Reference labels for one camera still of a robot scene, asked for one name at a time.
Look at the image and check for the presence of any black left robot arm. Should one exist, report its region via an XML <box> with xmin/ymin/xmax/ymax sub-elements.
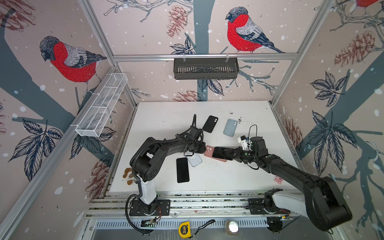
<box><xmin>130</xmin><ymin>126</ymin><xmax>206</xmax><ymax>212</ymax></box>

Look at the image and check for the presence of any light blue phone case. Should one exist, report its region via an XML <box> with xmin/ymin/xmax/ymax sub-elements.
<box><xmin>223</xmin><ymin>119</ymin><xmax>238</xmax><ymax>137</ymax></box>

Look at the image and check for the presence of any white phone face down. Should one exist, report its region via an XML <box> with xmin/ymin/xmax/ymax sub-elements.
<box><xmin>187</xmin><ymin>154</ymin><xmax>203</xmax><ymax>168</ymax></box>

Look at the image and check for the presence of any small pink toy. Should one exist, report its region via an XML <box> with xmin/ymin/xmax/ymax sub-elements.
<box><xmin>274</xmin><ymin>176</ymin><xmax>284</xmax><ymax>185</ymax></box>

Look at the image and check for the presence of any yellow tape measure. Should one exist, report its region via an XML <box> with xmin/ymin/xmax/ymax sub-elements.
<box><xmin>178</xmin><ymin>222</ymin><xmax>192</xmax><ymax>239</ymax></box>

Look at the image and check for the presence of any round silver puck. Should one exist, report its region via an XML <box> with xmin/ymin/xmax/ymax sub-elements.
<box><xmin>225</xmin><ymin>221</ymin><xmax>239</xmax><ymax>236</ymax></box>

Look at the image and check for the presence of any black wall basket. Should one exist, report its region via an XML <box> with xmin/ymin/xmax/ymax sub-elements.
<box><xmin>174</xmin><ymin>58</ymin><xmax>239</xmax><ymax>80</ymax></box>

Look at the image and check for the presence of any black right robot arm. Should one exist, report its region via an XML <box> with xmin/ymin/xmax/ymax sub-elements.
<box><xmin>212</xmin><ymin>137</ymin><xmax>353</xmax><ymax>231</ymax></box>

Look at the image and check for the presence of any black phone face up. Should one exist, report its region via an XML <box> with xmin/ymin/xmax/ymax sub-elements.
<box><xmin>176</xmin><ymin>158</ymin><xmax>190</xmax><ymax>184</ymax></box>

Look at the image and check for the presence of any black phone case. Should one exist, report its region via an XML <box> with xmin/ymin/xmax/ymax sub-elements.
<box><xmin>203</xmin><ymin>116</ymin><xmax>219</xmax><ymax>133</ymax></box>

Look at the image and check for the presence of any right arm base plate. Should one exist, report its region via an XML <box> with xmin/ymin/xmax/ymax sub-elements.
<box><xmin>245</xmin><ymin>198</ymin><xmax>291</xmax><ymax>215</ymax></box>

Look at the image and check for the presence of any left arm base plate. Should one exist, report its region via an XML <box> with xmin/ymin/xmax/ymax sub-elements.
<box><xmin>128</xmin><ymin>199</ymin><xmax>171</xmax><ymax>217</ymax></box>

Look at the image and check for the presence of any salmon pink phone case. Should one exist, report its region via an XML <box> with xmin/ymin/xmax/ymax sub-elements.
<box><xmin>204</xmin><ymin>146</ymin><xmax>227</xmax><ymax>163</ymax></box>

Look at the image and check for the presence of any small circuit board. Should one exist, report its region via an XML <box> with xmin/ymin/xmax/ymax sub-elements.
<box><xmin>140</xmin><ymin>219</ymin><xmax>158</xmax><ymax>229</ymax></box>

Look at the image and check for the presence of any white wire mesh basket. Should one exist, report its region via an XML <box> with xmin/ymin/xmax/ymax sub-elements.
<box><xmin>76</xmin><ymin>73</ymin><xmax>128</xmax><ymax>138</ymax></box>

